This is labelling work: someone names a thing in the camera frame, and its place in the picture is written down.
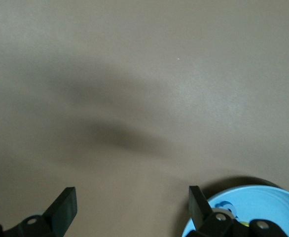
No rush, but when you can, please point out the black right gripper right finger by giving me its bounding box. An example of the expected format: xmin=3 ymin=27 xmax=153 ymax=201
xmin=187 ymin=185 xmax=235 ymax=237

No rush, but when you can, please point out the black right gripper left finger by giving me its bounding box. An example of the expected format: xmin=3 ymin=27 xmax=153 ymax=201
xmin=18 ymin=187 xmax=78 ymax=237

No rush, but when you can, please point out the blue lowercase a letter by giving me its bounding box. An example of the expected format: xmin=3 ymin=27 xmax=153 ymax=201
xmin=215 ymin=201 xmax=237 ymax=220

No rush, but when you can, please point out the blue round plate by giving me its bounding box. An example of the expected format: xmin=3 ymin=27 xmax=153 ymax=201
xmin=181 ymin=184 xmax=289 ymax=237

